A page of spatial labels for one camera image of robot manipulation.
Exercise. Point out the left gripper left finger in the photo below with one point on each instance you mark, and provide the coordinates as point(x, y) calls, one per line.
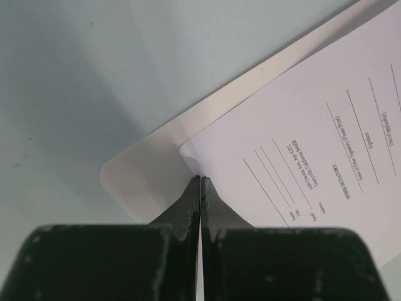
point(154, 261)

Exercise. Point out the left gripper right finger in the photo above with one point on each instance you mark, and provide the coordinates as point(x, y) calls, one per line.
point(242, 262)

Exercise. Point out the white folder with clip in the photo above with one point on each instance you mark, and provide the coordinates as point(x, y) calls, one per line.
point(149, 176)

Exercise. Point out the white signature form sheet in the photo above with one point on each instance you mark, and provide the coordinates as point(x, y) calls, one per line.
point(319, 145)

